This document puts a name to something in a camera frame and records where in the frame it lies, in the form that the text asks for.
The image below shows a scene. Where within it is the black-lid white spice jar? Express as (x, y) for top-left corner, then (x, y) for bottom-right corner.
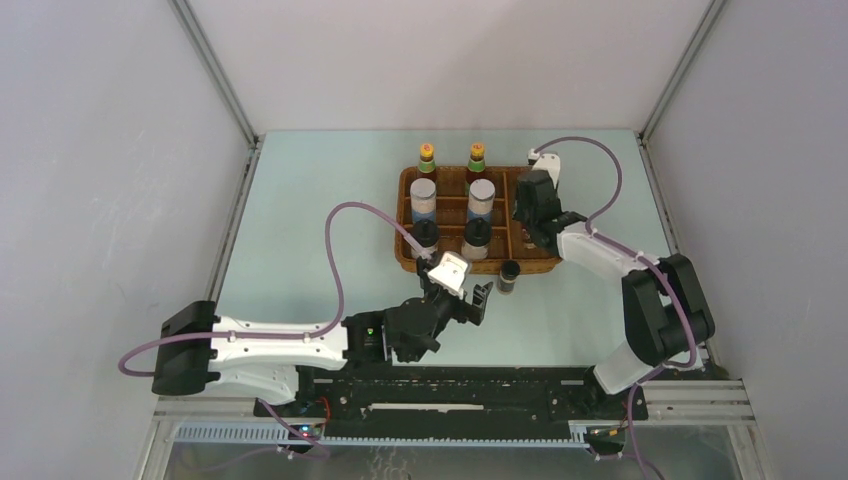
(461, 218), (493, 261)

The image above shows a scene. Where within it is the silver-lid salt jar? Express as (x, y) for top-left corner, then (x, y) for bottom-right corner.
(409, 178), (437, 223)
(467, 178), (496, 222)

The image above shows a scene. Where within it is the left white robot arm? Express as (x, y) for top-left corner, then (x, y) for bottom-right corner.
(152, 252), (493, 417)

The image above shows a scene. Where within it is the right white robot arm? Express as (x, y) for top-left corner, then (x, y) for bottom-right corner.
(513, 170), (715, 418)

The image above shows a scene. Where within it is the brown wicker divided basket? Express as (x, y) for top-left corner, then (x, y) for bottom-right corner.
(435, 166), (560, 275)

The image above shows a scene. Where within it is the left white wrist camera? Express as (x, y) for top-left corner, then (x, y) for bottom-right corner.
(426, 251), (472, 300)

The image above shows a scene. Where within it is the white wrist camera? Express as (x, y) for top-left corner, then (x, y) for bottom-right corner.
(426, 251), (472, 300)
(527, 149), (562, 190)

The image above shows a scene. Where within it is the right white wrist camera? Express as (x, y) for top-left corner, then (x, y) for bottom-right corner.
(527, 149), (562, 190)

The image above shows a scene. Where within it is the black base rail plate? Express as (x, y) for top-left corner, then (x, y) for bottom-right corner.
(274, 365), (648, 441)

